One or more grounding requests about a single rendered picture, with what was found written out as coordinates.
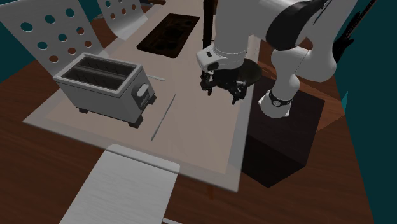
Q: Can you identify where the grey two-slot toaster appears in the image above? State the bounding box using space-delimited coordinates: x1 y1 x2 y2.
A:
52 52 158 129

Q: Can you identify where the white chair with round holes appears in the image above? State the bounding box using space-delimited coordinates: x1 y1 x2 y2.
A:
0 0 105 77
96 0 150 41

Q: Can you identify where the dark round plate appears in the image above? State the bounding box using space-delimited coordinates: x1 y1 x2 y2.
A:
237 59 263 85

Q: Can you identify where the thin grey rod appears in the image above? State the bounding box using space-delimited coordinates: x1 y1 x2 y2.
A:
150 94 177 142

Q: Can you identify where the dark brown tray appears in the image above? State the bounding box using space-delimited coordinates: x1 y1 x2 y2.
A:
136 13 201 59

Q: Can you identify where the grey table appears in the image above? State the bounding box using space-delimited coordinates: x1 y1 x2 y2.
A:
23 0 261 200

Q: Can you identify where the black guitar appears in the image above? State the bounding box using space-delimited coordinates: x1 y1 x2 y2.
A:
332 0 378 64

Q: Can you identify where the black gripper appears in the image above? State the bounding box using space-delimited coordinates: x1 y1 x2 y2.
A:
200 68 248 106

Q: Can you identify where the dark robot stand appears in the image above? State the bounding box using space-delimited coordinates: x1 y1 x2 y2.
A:
241 75 326 189

